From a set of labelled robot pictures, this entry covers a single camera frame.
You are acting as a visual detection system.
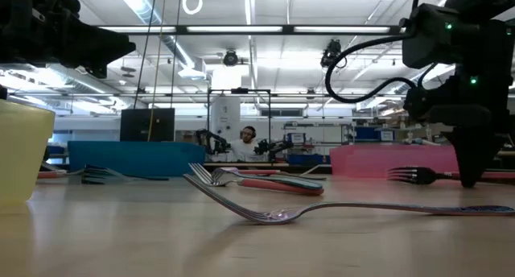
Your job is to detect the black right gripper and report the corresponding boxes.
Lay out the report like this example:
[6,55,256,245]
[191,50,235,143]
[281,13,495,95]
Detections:
[430,66,515,188]

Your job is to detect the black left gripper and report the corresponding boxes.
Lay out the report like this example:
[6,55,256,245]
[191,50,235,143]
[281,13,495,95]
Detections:
[34,0,137,79]

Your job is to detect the black monitor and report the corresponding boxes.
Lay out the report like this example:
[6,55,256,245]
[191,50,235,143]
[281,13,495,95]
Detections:
[119,107,176,143]

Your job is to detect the blue bin with white label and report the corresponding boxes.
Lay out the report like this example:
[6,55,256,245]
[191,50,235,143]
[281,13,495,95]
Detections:
[354,126,395,142]

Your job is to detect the pink plastic bin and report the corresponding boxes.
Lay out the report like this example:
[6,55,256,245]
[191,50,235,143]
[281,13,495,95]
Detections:
[329,143,460,180]

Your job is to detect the blue plastic bin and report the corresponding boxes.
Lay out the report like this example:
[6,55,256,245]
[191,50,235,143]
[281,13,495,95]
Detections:
[67,140,206,178]

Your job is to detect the yellow plastic cup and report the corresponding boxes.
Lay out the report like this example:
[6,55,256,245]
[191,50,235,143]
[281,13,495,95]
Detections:
[0,98,56,208]

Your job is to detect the white pillar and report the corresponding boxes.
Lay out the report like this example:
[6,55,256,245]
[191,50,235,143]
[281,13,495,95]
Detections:
[210,69,241,143]

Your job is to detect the black beam with light strips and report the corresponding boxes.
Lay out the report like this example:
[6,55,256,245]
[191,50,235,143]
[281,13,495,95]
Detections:
[96,24,406,36]

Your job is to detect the blue storage crate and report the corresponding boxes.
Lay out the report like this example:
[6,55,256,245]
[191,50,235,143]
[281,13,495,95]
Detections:
[287,153,332,166]

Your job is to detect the person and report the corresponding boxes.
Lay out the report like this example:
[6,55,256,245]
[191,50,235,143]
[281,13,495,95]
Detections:
[229,126,258,163]

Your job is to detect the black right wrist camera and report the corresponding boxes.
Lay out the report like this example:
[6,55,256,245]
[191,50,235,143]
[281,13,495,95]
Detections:
[403,86,431,123]

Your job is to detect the white hanging ring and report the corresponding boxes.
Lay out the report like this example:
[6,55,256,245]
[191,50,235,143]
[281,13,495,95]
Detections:
[181,0,204,16]

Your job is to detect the black ceiling dome camera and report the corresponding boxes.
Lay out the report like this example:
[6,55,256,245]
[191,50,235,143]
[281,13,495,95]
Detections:
[222,48,240,68]

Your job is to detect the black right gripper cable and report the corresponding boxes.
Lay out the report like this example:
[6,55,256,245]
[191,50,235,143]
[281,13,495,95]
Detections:
[323,34,419,105]

